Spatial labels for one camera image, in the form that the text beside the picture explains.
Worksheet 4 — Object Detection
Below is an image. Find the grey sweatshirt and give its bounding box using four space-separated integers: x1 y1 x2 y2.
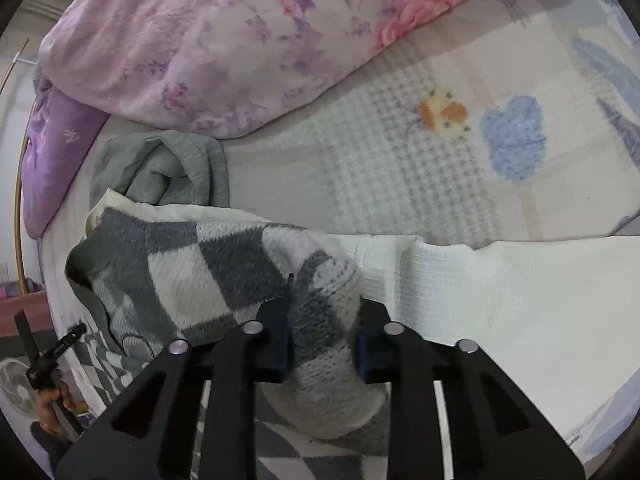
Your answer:
90 130 232 212

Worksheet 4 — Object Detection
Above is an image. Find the person's left hand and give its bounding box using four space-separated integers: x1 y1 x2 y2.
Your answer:
33 369 77 435

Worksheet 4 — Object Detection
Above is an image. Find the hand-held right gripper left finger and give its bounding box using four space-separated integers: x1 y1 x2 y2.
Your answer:
55 274 293 480

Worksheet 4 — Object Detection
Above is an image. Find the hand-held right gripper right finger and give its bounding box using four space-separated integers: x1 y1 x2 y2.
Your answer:
355 299 585 480

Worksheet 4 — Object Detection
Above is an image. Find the purple pillow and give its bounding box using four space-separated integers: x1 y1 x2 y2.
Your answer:
22 79 112 241

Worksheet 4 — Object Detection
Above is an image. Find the grey white checkered knit sweater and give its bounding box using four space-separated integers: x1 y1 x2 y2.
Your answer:
65 204 397 480

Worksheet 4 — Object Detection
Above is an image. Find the pink floral quilt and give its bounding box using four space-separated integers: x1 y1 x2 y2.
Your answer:
37 0 587 141

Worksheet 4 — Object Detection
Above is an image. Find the white electric fan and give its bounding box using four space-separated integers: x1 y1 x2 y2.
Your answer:
0 357 37 417

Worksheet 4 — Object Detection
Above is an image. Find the white knitted cloth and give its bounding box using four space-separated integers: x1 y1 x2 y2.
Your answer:
345 234 640 442

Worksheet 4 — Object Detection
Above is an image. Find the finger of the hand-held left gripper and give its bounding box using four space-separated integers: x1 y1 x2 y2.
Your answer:
46 323 88 361
14 309 40 368

